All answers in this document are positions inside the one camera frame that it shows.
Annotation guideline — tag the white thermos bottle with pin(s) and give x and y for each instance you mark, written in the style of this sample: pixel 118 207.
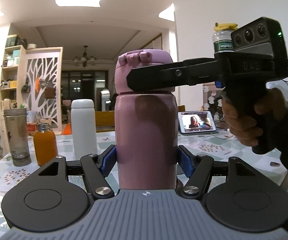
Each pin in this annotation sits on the white thermos bottle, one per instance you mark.
pixel 83 127

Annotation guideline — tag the chandelier ceiling lamp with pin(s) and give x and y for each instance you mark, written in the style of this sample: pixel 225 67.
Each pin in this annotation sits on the chandelier ceiling lamp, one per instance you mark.
pixel 85 60

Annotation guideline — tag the white tree pattern screen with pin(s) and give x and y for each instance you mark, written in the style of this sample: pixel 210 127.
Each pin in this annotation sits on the white tree pattern screen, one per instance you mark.
pixel 38 83

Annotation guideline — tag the pink thermos bottle cap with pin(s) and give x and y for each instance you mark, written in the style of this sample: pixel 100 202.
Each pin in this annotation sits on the pink thermos bottle cap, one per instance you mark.
pixel 136 59

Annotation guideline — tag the black handheld left gripper right finger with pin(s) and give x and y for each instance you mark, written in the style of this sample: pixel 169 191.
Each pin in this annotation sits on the black handheld left gripper right finger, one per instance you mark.
pixel 154 76

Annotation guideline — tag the pink thermos bottle body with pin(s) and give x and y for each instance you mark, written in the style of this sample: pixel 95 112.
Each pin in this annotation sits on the pink thermos bottle body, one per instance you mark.
pixel 146 128

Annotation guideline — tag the orange juice glass bottle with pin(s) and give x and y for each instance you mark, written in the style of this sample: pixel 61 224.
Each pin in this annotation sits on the orange juice glass bottle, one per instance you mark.
pixel 44 144

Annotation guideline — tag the cream shelf cabinet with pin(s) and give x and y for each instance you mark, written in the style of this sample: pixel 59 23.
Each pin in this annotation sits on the cream shelf cabinet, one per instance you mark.
pixel 13 73

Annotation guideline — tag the grey transparent tumbler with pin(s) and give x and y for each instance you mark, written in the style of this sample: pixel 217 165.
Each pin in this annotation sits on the grey transparent tumbler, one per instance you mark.
pixel 16 129

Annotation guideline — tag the wooden chair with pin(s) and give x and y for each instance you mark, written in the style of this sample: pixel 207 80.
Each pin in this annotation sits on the wooden chair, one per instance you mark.
pixel 105 121

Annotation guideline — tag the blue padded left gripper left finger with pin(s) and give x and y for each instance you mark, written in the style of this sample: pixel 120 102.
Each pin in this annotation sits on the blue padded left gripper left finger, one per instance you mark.
pixel 99 165

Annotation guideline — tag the tablet with video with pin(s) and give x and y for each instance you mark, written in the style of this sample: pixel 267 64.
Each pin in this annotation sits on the tablet with video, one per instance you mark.
pixel 196 122

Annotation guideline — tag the black camera box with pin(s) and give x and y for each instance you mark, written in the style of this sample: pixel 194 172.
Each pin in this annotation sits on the black camera box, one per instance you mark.
pixel 261 36

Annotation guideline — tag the yellow bananas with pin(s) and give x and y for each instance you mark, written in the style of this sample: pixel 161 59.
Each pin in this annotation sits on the yellow bananas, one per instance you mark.
pixel 225 26

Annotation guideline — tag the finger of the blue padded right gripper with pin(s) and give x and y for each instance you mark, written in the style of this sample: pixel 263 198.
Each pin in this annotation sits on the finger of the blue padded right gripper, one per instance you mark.
pixel 190 163

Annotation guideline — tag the person's right hand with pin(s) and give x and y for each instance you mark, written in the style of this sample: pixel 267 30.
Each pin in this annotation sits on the person's right hand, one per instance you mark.
pixel 245 127

